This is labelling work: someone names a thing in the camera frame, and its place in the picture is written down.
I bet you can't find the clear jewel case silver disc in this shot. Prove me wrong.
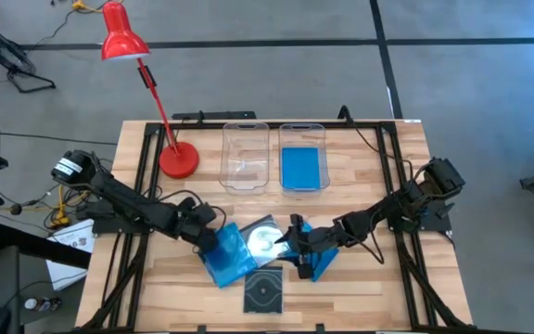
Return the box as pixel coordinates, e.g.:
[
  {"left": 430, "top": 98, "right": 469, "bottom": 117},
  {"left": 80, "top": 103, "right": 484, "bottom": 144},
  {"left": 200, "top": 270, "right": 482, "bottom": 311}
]
[{"left": 238, "top": 213, "right": 292, "bottom": 269}]

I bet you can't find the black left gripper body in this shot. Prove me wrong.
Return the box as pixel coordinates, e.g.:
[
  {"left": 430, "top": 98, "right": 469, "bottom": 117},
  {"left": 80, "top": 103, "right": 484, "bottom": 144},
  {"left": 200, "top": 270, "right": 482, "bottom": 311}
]
[{"left": 173, "top": 197, "right": 221, "bottom": 255}]

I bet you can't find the blue plastic disc case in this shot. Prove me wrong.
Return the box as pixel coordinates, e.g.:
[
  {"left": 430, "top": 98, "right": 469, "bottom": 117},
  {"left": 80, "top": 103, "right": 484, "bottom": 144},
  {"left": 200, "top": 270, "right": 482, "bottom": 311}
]
[
  {"left": 280, "top": 147, "right": 322, "bottom": 191},
  {"left": 200, "top": 221, "right": 260, "bottom": 289},
  {"left": 294, "top": 221, "right": 341, "bottom": 283}
]

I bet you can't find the black cable with plug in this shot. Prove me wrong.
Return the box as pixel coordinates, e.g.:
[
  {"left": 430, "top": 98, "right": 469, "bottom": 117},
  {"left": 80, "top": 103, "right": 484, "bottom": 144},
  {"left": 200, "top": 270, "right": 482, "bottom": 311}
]
[{"left": 338, "top": 105, "right": 419, "bottom": 186}]

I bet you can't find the black beam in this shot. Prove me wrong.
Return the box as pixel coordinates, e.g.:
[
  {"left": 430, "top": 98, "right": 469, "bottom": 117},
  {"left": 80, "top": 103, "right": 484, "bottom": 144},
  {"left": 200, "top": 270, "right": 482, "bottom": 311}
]
[{"left": 0, "top": 225, "right": 93, "bottom": 270}]

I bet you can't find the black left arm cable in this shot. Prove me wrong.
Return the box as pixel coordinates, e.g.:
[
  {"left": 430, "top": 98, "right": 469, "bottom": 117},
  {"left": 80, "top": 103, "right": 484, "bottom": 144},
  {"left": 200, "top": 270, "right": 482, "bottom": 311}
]
[{"left": 144, "top": 187, "right": 227, "bottom": 233}]

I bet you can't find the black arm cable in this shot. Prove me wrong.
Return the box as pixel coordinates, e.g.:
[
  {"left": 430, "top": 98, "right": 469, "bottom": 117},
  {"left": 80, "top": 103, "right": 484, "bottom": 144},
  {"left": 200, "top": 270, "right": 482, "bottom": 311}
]
[
  {"left": 362, "top": 221, "right": 388, "bottom": 266},
  {"left": 144, "top": 187, "right": 227, "bottom": 233}
]

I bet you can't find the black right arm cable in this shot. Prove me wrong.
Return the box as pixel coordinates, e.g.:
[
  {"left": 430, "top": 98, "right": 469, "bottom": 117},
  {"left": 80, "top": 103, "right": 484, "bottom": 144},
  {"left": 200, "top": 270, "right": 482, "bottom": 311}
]
[{"left": 362, "top": 221, "right": 388, "bottom": 266}]

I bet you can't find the clear plastic bin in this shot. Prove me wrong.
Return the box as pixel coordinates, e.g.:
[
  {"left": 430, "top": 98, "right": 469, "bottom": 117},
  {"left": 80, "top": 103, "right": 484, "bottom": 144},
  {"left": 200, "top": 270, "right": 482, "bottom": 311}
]
[
  {"left": 219, "top": 121, "right": 272, "bottom": 196},
  {"left": 277, "top": 122, "right": 332, "bottom": 196}
]

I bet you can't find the white paper sheet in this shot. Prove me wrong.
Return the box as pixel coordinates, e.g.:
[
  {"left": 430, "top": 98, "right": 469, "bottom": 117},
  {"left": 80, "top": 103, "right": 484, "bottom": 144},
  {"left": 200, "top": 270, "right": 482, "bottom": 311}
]
[{"left": 45, "top": 219, "right": 97, "bottom": 292}]

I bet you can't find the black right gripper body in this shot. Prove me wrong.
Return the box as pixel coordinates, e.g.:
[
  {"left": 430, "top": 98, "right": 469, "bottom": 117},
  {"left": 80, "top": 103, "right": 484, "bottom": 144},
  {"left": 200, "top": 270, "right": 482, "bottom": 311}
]
[{"left": 287, "top": 212, "right": 348, "bottom": 281}]

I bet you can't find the black floor cable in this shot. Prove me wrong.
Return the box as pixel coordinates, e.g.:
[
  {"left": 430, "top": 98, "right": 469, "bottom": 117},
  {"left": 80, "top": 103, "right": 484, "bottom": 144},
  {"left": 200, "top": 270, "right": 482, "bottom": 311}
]
[{"left": 0, "top": 132, "right": 119, "bottom": 147}]

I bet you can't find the black aluminium table frame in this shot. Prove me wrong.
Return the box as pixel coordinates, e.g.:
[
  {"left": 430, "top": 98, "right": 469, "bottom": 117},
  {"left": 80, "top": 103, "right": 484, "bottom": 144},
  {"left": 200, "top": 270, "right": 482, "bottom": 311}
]
[{"left": 83, "top": 119, "right": 472, "bottom": 334}]

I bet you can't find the small dark object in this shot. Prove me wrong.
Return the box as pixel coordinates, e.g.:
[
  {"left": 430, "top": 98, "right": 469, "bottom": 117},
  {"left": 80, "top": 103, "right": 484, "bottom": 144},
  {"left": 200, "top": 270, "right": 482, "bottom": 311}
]
[{"left": 37, "top": 296, "right": 62, "bottom": 313}]

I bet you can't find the red desk lamp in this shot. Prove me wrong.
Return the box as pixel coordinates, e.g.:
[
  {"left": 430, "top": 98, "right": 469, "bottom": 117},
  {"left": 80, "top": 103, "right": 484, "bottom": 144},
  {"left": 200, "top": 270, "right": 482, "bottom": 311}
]
[{"left": 99, "top": 0, "right": 201, "bottom": 180}]

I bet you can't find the black power strip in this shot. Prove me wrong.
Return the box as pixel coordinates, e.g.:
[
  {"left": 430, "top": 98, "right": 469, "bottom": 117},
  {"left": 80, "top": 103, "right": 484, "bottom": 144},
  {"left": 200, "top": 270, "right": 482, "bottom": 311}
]
[{"left": 172, "top": 109, "right": 258, "bottom": 122}]

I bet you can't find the clear jewel case black tray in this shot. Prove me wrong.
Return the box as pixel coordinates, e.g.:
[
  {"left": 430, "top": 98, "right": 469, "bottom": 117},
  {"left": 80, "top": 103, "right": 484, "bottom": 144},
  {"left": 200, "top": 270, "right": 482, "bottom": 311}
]
[{"left": 242, "top": 264, "right": 285, "bottom": 315}]

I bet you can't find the yellow looped cable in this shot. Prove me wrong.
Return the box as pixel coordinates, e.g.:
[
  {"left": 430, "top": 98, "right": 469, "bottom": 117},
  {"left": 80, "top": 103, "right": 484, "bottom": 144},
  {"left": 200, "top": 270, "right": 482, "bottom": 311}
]
[{"left": 46, "top": 185, "right": 91, "bottom": 229}]

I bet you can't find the yellow cable with plug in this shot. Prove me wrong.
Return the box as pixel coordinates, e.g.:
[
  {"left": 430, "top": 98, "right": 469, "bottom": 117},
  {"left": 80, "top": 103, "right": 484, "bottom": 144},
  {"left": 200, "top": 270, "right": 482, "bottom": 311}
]
[{"left": 70, "top": 0, "right": 110, "bottom": 14}]

